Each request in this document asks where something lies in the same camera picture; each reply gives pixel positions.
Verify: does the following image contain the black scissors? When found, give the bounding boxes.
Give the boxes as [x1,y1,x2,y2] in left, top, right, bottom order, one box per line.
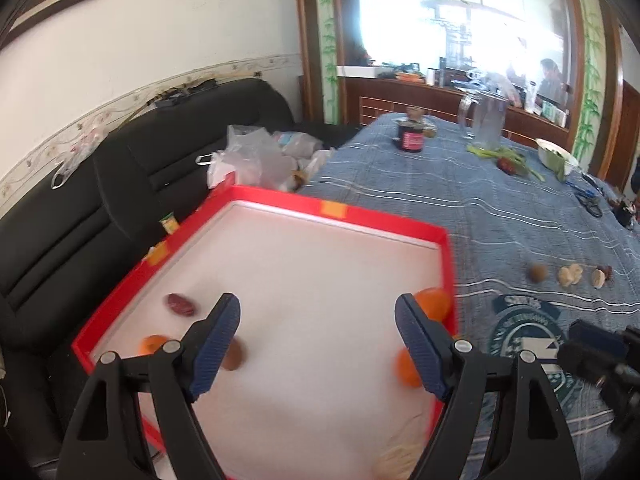
[574,187,605,218]

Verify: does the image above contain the wood-framed glass partition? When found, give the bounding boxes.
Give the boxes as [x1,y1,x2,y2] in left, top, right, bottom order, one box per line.
[295,0,621,181]

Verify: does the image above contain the white bowl with greens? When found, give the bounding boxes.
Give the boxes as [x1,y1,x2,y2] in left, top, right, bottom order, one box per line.
[535,137,581,181]

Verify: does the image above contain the small orange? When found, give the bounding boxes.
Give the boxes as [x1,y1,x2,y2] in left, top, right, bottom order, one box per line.
[140,335,171,357]
[414,287,453,323]
[394,347,425,388]

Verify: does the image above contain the red shallow box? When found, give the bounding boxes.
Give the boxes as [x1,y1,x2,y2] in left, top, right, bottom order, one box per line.
[71,185,458,480]

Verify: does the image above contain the dark bundle on sofa back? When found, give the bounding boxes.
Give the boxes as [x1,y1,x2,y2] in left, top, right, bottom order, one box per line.
[147,78,218,108]

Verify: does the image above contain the white plastic bag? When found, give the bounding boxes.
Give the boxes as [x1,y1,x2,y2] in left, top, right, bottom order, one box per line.
[196,125,301,192]

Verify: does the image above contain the clear glass pitcher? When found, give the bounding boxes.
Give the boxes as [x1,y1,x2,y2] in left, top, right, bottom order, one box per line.
[457,91,511,147]

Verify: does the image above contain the clear bag with packets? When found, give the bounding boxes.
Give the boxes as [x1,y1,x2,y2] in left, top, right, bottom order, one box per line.
[272,130,336,181]

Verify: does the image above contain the flat white box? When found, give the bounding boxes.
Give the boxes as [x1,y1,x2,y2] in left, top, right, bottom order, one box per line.
[336,65,396,80]

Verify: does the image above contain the green vegetable stalks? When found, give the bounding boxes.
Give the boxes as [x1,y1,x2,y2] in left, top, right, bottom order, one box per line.
[467,144,546,181]

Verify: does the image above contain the clear crumpled plastic bag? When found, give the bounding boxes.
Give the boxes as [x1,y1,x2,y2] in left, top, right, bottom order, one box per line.
[51,127,110,190]

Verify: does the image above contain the small black object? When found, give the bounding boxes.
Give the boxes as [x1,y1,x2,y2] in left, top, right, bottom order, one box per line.
[615,200,640,231]

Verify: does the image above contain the black leather sofa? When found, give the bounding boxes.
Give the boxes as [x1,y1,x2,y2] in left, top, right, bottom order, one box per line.
[0,78,361,480]

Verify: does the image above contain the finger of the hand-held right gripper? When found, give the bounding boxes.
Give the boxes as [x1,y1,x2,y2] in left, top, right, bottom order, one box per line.
[556,342,640,433]
[570,319,640,356]

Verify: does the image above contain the dark red glass jar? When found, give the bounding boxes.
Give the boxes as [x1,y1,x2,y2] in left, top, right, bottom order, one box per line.
[397,119,426,154]

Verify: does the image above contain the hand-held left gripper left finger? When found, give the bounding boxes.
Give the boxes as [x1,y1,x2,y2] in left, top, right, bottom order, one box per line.
[59,292,242,480]

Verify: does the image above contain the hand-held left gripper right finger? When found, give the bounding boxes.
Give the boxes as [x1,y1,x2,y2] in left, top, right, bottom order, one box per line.
[394,292,583,480]

